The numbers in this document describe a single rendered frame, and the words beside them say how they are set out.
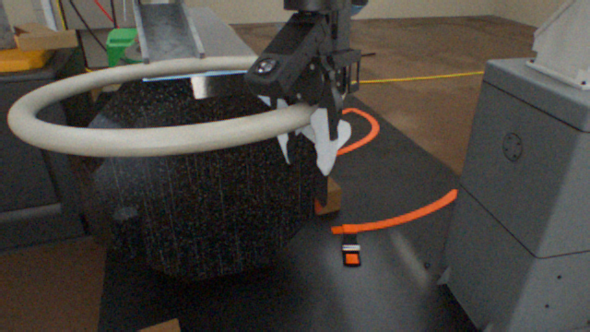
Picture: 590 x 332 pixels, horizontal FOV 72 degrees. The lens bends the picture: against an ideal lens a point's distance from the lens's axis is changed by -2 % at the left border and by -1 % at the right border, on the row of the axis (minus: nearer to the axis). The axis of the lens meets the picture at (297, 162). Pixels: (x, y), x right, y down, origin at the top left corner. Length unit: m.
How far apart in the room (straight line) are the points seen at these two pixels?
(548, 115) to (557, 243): 0.34
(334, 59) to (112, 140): 0.26
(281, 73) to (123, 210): 1.02
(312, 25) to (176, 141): 0.19
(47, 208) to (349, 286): 1.28
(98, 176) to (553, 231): 1.24
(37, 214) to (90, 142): 1.56
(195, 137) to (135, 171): 0.86
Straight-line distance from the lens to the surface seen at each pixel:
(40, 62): 1.83
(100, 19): 4.51
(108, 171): 1.30
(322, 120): 0.49
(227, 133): 0.44
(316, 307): 1.53
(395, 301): 1.59
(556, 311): 1.51
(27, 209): 2.02
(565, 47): 1.24
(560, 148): 1.14
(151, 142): 0.44
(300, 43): 0.44
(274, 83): 0.42
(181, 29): 1.07
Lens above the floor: 1.16
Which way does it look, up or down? 29 degrees down
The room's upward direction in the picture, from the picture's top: straight up
